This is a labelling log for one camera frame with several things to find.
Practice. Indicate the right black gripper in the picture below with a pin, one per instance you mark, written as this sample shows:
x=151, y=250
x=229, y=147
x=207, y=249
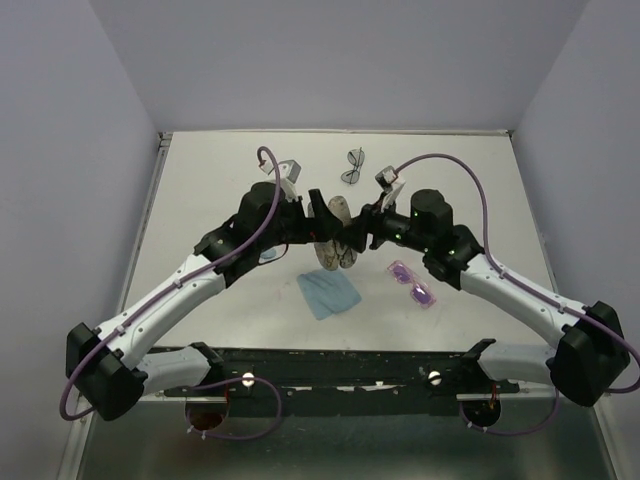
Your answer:
x=370, y=221

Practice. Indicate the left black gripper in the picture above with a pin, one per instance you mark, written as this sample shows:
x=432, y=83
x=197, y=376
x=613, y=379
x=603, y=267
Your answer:
x=322, y=227

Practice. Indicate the marbled glasses case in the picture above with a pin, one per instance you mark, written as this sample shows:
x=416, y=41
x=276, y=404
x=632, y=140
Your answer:
x=333, y=254

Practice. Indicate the blue cleaning cloth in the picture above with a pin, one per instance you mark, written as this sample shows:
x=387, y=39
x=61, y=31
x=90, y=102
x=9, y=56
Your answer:
x=268, y=254
x=328, y=293

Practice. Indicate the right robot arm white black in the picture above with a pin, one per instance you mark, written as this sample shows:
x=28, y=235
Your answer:
x=581, y=354

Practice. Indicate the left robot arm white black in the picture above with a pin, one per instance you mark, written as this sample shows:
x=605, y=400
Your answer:
x=112, y=365

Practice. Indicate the purple lens sunglasses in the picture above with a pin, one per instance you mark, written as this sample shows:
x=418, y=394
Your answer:
x=418, y=289

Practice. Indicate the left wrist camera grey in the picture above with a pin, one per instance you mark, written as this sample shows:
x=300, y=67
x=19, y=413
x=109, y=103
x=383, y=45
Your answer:
x=290, y=170

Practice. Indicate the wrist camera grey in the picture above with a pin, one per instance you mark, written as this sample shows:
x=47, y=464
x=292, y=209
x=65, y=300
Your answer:
x=290, y=170
x=386, y=177

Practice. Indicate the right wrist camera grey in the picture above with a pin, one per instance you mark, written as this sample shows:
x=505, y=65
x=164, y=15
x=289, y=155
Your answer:
x=386, y=177

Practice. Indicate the dark wire-frame sunglasses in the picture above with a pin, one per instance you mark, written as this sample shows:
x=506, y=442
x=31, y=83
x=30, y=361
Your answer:
x=356, y=159

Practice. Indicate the black mounting base rail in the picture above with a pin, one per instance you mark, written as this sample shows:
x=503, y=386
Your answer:
x=330, y=383

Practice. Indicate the aluminium frame rail left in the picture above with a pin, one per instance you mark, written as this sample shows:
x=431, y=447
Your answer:
x=165, y=140

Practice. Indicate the aluminium frame rail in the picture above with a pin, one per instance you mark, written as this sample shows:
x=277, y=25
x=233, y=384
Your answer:
x=258, y=430
x=165, y=140

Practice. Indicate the aluminium frame rail front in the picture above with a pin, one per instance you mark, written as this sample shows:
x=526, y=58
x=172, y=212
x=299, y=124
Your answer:
x=258, y=430

